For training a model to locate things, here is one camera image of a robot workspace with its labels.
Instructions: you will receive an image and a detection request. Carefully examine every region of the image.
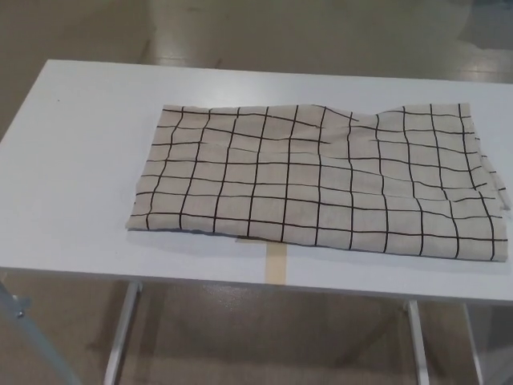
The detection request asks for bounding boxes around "white black-checkered towel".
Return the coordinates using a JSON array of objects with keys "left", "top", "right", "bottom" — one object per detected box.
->
[{"left": 124, "top": 103, "right": 513, "bottom": 265}]

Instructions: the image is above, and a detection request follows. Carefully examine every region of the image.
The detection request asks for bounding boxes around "beige masking tape strip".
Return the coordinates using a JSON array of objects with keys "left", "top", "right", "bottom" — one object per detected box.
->
[{"left": 236, "top": 237, "right": 289, "bottom": 284}]

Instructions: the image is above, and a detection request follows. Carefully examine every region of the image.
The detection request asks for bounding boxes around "white slanted table leg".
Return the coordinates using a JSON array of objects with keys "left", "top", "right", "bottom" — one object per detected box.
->
[{"left": 102, "top": 282, "right": 144, "bottom": 385}]

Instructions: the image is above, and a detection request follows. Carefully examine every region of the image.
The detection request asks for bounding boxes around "white thick table leg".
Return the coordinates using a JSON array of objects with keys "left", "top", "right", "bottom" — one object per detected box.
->
[{"left": 403, "top": 300, "right": 430, "bottom": 385}]

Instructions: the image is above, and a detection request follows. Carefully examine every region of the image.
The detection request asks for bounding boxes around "white thin table leg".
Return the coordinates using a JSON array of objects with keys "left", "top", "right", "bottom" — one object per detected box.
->
[{"left": 463, "top": 303, "right": 485, "bottom": 385}]

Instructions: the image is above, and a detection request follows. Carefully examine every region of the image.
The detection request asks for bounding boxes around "grey metal stand frame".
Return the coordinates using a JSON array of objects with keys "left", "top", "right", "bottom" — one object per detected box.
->
[{"left": 0, "top": 274, "right": 83, "bottom": 385}]

